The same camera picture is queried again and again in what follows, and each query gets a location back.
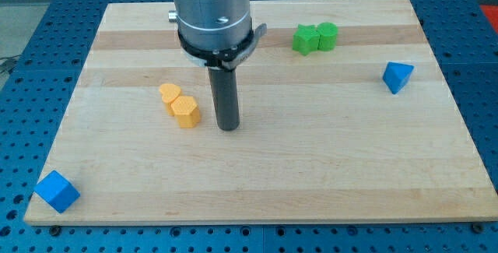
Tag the blue triangular block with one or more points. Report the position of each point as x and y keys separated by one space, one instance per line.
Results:
x=396 y=75

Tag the yellow heart block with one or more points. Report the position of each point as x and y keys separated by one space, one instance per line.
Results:
x=169 y=93

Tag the blue cube block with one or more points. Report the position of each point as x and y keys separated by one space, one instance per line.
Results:
x=57 y=191

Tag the green star block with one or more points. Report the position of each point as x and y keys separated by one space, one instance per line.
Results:
x=305 y=39

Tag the green cylinder block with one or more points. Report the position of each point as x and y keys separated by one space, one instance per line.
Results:
x=328 y=36

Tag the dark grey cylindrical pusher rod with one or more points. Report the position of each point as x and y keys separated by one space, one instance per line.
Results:
x=225 y=99

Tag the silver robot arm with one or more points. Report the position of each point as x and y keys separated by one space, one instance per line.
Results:
x=218 y=35

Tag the yellow hexagon block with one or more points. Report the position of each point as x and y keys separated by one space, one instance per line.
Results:
x=186 y=111

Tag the wooden board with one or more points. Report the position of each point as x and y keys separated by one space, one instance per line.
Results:
x=321 y=137

